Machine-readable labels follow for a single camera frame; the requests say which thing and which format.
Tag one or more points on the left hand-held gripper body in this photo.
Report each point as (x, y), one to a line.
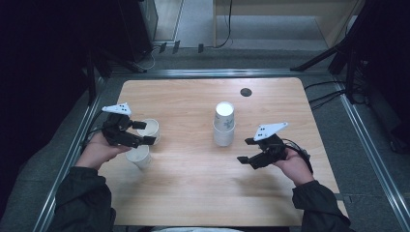
(117, 132)

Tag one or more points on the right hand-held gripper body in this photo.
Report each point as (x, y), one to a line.
(272, 150)

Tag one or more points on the white paper cup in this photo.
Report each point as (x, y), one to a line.
(138, 157)
(152, 128)

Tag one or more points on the stack of white paper cups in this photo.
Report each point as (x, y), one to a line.
(224, 135)

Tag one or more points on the person's left hand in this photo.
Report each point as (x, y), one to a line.
(96, 151)

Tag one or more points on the person's right hand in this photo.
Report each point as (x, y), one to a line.
(296, 169)

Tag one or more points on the black round table grommet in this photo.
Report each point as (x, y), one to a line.
(246, 92)

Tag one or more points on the black tripod stand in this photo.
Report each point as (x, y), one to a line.
(317, 58)
(91, 83)

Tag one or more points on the small dark floor block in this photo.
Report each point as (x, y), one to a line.
(175, 47)
(200, 48)
(162, 47)

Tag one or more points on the black curtain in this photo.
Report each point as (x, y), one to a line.
(38, 80)
(390, 48)

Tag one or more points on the black cabinet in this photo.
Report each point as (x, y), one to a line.
(135, 29)

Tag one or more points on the black upright metal stand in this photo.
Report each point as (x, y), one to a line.
(350, 80)

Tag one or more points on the light wooden furniture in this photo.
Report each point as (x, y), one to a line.
(290, 8)

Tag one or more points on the metal floor rail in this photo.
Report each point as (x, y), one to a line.
(370, 151)
(209, 72)
(64, 167)

